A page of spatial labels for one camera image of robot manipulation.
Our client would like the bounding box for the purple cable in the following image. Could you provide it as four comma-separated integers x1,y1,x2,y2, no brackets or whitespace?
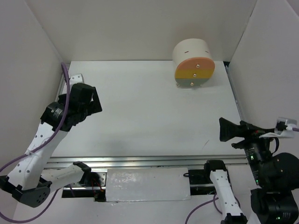
0,62,71,222
184,126,299,224

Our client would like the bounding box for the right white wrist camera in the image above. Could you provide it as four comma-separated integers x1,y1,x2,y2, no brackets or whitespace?
259,117,299,139

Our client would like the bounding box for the round cream drawer organizer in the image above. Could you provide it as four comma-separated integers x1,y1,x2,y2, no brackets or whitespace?
172,38,215,88

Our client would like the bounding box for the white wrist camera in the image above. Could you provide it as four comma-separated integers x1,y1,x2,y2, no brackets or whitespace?
259,117,299,139
69,73,85,87

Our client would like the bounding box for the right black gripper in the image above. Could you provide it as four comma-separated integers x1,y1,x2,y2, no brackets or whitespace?
219,113,278,182

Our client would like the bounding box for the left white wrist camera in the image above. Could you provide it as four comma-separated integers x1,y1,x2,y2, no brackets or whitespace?
69,73,85,87

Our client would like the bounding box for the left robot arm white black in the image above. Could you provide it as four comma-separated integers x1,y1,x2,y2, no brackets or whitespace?
0,83,102,208

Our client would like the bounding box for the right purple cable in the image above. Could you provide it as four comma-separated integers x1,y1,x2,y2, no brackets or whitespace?
184,126,299,224

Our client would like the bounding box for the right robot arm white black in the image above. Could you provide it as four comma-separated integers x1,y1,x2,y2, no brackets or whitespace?
203,118,299,224

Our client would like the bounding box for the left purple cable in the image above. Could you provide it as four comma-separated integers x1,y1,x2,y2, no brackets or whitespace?
0,62,71,222

